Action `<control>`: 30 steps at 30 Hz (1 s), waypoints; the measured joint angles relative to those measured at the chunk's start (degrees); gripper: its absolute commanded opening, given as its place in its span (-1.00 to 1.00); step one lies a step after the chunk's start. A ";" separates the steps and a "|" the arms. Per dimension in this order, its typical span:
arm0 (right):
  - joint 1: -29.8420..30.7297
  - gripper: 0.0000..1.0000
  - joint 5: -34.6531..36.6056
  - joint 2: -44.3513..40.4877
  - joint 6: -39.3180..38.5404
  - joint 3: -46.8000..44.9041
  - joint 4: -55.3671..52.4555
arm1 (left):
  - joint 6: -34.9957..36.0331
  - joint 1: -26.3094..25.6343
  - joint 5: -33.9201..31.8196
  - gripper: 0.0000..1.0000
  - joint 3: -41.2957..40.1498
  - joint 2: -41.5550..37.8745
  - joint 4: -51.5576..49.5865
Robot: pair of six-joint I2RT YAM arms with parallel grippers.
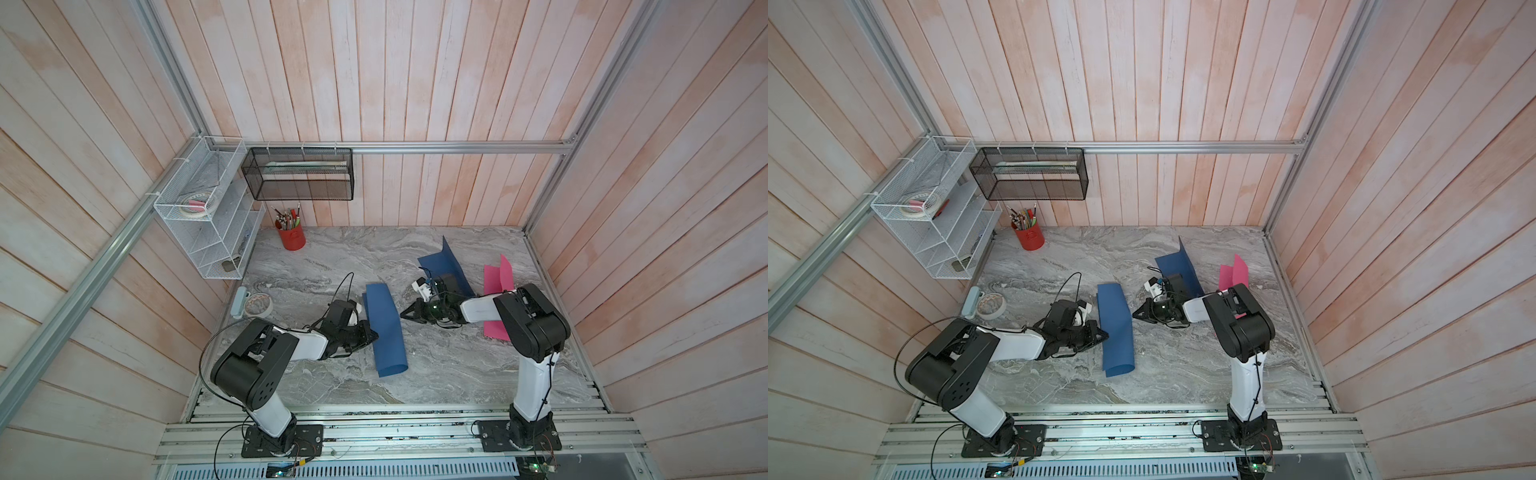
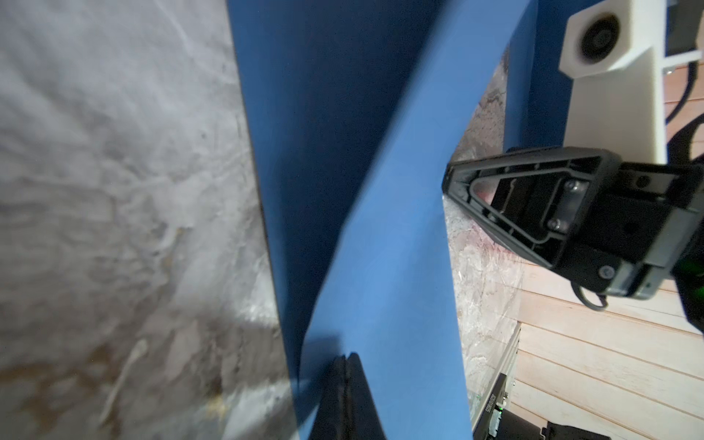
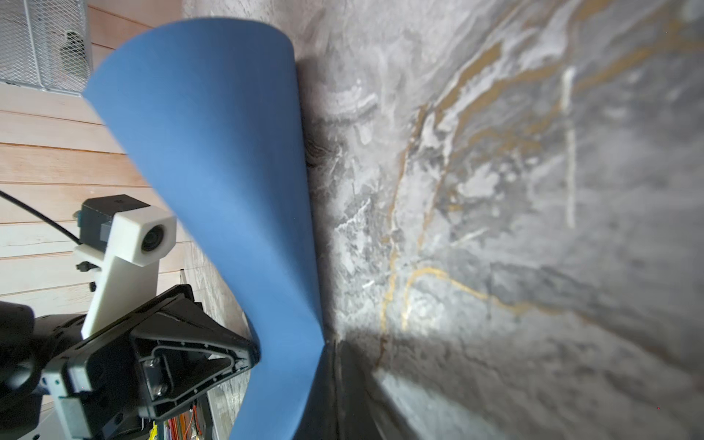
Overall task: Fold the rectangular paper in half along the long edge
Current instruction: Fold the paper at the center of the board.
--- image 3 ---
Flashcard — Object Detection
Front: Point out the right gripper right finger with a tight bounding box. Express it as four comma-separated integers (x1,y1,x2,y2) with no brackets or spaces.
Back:
335,341,382,440

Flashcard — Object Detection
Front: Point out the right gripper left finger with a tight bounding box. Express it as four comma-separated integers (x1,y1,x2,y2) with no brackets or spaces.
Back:
293,343,338,440

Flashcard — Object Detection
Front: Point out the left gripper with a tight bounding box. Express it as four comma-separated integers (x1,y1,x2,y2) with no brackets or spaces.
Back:
44,285,260,439

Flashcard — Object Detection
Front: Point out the blue paper sheet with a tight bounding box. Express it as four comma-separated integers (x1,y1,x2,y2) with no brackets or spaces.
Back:
84,18,325,439

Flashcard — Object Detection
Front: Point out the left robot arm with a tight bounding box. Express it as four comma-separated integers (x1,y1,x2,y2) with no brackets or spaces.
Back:
1,284,260,439

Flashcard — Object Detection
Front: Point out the white wire shelf rack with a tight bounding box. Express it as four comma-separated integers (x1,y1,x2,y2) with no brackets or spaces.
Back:
1,0,94,96

